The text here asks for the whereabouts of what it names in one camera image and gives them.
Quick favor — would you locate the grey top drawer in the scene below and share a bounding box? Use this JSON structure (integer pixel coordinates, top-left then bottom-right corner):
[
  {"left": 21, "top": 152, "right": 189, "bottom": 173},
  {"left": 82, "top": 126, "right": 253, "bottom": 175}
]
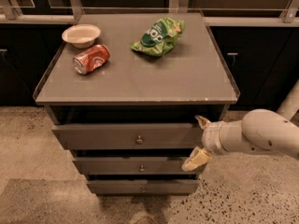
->
[{"left": 52, "top": 123, "right": 202, "bottom": 150}]

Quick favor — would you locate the dark cabinet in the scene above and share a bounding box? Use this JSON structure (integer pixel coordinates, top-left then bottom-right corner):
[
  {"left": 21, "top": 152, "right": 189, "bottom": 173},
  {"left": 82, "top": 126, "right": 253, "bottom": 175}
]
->
[
  {"left": 0, "top": 24, "right": 68, "bottom": 106},
  {"left": 212, "top": 27, "right": 299, "bottom": 111}
]

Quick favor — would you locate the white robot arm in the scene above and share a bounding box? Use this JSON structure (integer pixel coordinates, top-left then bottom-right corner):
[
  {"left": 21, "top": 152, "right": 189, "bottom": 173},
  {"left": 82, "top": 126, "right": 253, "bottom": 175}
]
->
[{"left": 182, "top": 80, "right": 299, "bottom": 172}]

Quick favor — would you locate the grey bottom drawer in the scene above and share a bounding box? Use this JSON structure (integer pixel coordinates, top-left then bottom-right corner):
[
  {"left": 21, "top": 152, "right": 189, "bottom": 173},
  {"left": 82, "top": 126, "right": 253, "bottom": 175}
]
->
[{"left": 87, "top": 179, "right": 198, "bottom": 195}]

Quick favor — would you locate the red soda can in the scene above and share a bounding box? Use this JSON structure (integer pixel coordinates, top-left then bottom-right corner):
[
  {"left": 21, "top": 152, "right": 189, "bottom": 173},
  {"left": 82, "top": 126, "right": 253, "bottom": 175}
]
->
[{"left": 73, "top": 45, "right": 110, "bottom": 75}]

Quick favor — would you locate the grey drawer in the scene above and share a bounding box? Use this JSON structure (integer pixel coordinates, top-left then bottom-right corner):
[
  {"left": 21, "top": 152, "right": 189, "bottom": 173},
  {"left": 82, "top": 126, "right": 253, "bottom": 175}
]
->
[
  {"left": 87, "top": 179, "right": 198, "bottom": 195},
  {"left": 52, "top": 123, "right": 202, "bottom": 150},
  {"left": 73, "top": 157, "right": 204, "bottom": 175}
]

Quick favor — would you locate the white paper bowl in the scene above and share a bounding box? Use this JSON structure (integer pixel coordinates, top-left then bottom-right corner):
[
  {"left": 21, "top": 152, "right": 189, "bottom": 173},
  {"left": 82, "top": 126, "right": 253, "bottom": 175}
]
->
[{"left": 62, "top": 24, "right": 101, "bottom": 49}]

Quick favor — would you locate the dark left cabinet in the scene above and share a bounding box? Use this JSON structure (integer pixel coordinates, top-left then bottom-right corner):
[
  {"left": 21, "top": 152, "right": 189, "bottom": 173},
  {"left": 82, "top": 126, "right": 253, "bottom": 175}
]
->
[{"left": 0, "top": 24, "right": 68, "bottom": 106}]

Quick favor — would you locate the grey middle drawer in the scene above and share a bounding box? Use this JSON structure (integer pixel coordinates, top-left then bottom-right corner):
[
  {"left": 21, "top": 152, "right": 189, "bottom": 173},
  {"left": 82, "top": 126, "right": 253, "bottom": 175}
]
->
[{"left": 73, "top": 157, "right": 204, "bottom": 175}]

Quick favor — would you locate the green chip bag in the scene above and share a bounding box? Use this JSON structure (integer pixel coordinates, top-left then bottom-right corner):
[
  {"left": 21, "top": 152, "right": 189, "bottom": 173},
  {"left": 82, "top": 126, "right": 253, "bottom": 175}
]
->
[{"left": 131, "top": 17, "right": 185, "bottom": 57}]

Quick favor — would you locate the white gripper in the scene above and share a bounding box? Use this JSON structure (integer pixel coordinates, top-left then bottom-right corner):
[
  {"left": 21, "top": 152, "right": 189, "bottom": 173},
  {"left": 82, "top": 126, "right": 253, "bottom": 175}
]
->
[{"left": 182, "top": 115, "right": 225, "bottom": 172}]

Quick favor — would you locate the metal railing frame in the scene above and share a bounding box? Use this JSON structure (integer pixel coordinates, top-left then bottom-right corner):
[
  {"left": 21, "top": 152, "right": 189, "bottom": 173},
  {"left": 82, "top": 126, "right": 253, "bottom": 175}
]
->
[{"left": 0, "top": 0, "right": 299, "bottom": 27}]

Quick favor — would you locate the grey drawer cabinet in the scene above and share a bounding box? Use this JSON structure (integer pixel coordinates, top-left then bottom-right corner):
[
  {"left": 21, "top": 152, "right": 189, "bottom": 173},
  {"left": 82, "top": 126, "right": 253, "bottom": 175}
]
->
[{"left": 34, "top": 13, "right": 239, "bottom": 182}]

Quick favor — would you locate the dark right cabinet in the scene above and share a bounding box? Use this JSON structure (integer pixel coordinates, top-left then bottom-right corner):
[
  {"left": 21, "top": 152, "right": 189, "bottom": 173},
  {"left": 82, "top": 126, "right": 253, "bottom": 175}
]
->
[{"left": 212, "top": 27, "right": 299, "bottom": 111}]

